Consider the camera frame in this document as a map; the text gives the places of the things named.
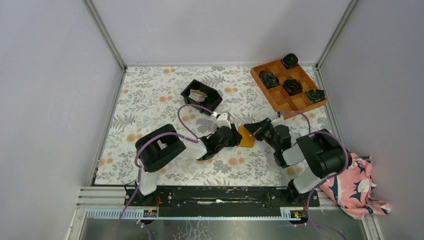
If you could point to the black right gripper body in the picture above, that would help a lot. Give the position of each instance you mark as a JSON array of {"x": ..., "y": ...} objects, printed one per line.
[{"x": 268, "y": 139}]

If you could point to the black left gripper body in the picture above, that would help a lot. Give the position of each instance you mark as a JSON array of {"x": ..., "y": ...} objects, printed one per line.
[{"x": 231, "y": 142}]

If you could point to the yellow leather card holder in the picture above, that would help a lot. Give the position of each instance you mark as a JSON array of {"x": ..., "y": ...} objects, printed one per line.
[{"x": 247, "y": 141}]

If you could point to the black plastic card box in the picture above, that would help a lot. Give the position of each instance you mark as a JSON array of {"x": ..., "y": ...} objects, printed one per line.
[{"x": 210, "y": 103}]

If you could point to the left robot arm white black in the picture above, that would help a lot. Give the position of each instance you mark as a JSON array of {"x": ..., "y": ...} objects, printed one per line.
[{"x": 158, "y": 148}]

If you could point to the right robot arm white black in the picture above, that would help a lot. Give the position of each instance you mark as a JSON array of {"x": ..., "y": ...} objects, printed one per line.
[{"x": 325, "y": 156}]

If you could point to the stack of credit cards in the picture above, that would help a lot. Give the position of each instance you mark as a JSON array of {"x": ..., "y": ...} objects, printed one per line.
[{"x": 197, "y": 95}]

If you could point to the orange wooden compartment tray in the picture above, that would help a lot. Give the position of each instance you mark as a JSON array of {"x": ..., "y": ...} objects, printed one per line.
[{"x": 278, "y": 98}]

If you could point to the rolled green tie left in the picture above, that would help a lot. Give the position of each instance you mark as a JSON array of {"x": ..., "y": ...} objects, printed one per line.
[{"x": 268, "y": 79}]

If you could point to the rolled green tie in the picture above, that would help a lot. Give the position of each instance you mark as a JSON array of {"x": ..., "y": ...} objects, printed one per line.
[
  {"x": 316, "y": 95},
  {"x": 268, "y": 79}
]

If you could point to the rolled dark tie centre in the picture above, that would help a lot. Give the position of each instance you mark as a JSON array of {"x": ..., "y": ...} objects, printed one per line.
[{"x": 292, "y": 87}]

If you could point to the rolled dark tie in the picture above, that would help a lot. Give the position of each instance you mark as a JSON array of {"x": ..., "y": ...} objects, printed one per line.
[
  {"x": 292, "y": 87},
  {"x": 290, "y": 61}
]

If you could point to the floral patterned table mat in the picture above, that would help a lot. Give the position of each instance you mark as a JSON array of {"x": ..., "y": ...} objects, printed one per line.
[{"x": 151, "y": 98}]

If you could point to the rolled green tie right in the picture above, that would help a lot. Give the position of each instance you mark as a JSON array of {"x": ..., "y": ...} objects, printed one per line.
[{"x": 316, "y": 95}]

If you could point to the rolled dark tie top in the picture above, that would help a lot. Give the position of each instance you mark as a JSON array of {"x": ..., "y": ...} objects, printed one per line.
[{"x": 290, "y": 61}]

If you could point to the pink patterned cloth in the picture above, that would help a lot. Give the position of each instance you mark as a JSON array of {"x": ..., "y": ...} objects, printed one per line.
[{"x": 352, "y": 189}]

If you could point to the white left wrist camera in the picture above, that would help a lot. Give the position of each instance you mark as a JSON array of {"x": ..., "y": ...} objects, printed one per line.
[{"x": 222, "y": 119}]

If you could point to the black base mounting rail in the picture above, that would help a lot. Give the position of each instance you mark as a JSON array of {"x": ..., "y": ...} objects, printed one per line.
[{"x": 222, "y": 202}]

